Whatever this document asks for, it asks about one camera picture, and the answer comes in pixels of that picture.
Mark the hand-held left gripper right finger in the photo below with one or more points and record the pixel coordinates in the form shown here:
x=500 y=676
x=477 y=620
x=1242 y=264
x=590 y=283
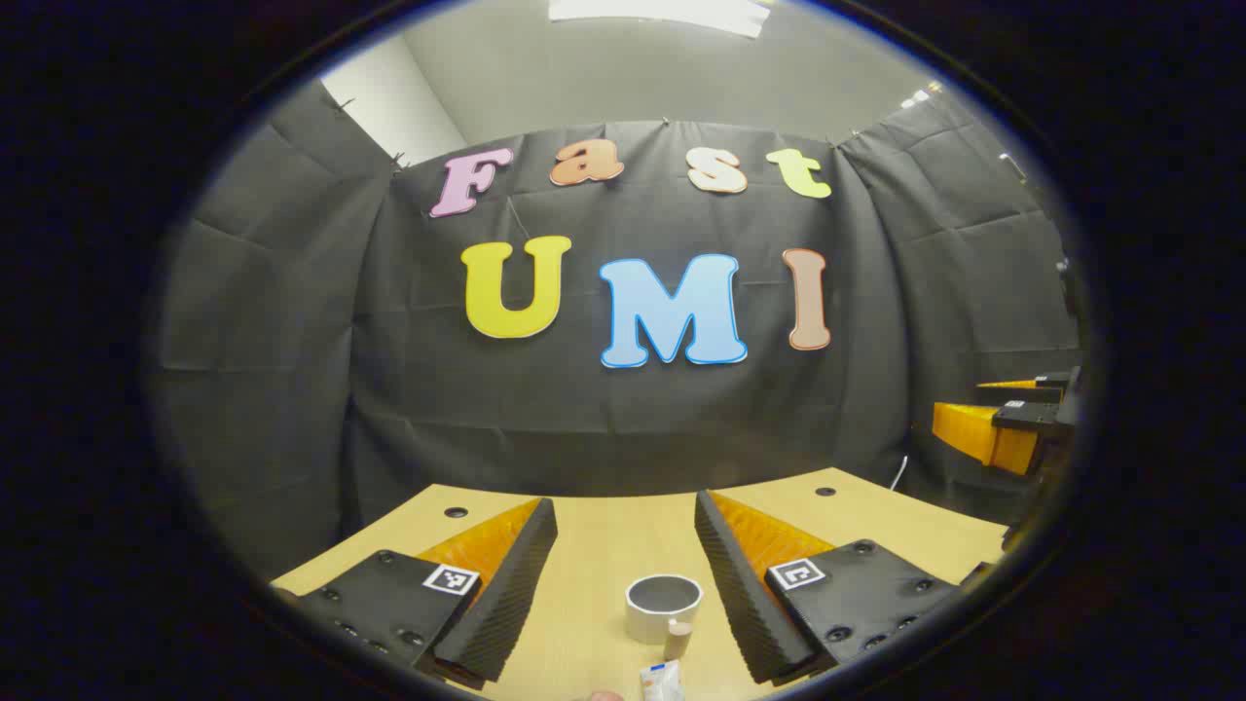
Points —
x=735 y=584

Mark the white toothpaste tube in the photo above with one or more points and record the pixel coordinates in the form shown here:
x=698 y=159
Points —
x=662 y=682

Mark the black backdrop cloth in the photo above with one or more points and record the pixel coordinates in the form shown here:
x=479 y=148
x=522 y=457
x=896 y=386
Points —
x=389 y=389

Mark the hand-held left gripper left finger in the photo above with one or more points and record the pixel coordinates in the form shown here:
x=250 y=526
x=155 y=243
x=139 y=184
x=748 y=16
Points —
x=516 y=584

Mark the light wooden desktop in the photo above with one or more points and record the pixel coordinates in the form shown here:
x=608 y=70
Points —
x=604 y=545

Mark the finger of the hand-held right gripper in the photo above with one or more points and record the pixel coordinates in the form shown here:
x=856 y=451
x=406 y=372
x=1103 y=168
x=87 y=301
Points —
x=983 y=433
x=1022 y=394

